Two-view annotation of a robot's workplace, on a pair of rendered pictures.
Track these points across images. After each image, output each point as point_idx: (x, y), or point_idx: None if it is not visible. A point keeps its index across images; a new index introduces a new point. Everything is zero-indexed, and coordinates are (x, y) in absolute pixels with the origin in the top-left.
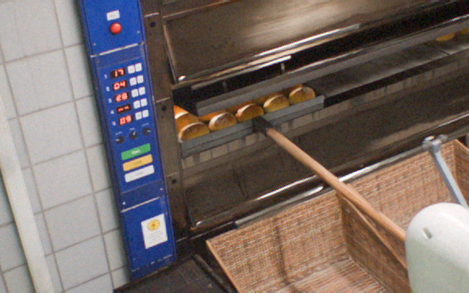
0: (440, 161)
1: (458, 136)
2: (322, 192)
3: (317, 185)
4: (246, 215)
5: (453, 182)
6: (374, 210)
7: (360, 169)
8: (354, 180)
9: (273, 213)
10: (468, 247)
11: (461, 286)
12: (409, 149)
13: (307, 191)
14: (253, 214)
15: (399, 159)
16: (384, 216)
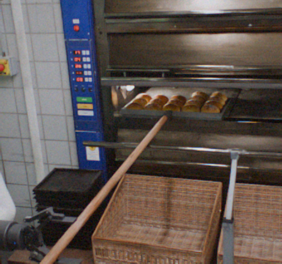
0: (232, 165)
1: (257, 155)
2: None
3: (139, 143)
4: (91, 140)
5: (233, 182)
6: (130, 156)
7: (170, 145)
8: (163, 150)
9: (105, 146)
10: None
11: None
12: (213, 148)
13: (130, 143)
14: (94, 141)
15: (200, 151)
16: (129, 159)
